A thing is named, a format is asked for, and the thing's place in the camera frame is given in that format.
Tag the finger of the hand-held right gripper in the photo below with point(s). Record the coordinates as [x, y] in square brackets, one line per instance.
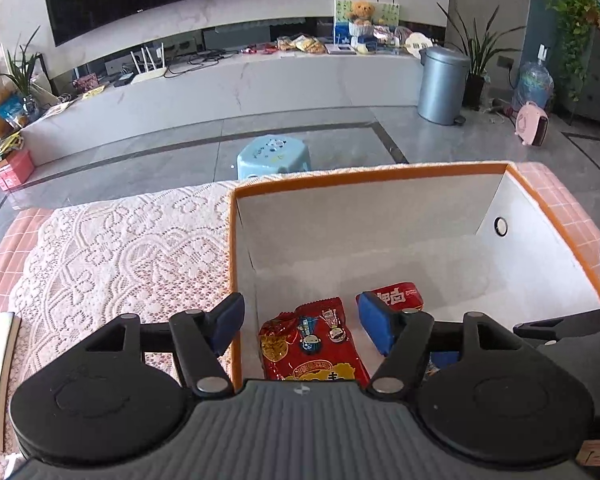
[555, 329]

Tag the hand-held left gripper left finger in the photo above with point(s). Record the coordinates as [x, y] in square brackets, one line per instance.
[227, 321]

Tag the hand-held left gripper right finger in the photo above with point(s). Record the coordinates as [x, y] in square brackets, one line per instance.
[377, 324]

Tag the small red snack packet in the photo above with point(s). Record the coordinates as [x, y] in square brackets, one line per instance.
[397, 296]

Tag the large red cartoon snack packet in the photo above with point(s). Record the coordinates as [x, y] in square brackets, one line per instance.
[307, 345]

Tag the orange-rimmed white storage box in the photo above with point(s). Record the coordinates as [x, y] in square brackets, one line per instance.
[355, 225]

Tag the pink fan heater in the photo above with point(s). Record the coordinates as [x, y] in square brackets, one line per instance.
[530, 125]

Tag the light blue plastic stool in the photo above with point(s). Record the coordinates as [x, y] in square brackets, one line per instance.
[272, 155]

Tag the blue water jug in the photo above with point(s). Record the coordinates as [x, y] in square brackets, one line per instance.
[534, 85]

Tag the white marble television bench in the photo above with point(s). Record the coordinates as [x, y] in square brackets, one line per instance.
[240, 95]

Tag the tall leafy green plant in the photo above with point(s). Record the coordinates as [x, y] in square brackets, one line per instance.
[575, 35]

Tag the grey pedal trash can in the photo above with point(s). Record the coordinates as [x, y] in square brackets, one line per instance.
[442, 85]

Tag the long-leaved plant in black pot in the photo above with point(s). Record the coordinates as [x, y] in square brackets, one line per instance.
[477, 55]

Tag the pink cardboard box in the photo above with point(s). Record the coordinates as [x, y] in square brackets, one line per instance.
[12, 172]

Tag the white router with antennas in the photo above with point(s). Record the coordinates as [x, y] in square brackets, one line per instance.
[149, 71]

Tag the pile of yellow papers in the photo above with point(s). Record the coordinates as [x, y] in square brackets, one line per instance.
[2, 147]

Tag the white round hand fan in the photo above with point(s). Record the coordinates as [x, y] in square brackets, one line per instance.
[419, 42]

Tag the pile of yellow snack bags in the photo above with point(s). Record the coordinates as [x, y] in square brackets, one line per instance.
[302, 44]

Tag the blue and white box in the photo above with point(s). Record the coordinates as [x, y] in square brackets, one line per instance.
[347, 37]

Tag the green and yellow card board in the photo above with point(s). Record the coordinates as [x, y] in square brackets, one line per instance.
[390, 14]

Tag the brown teddy bear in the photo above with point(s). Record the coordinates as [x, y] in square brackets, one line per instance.
[361, 12]

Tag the small potted plant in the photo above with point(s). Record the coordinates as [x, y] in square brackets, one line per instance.
[22, 72]

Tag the wall socket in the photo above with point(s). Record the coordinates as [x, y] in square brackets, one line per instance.
[506, 61]

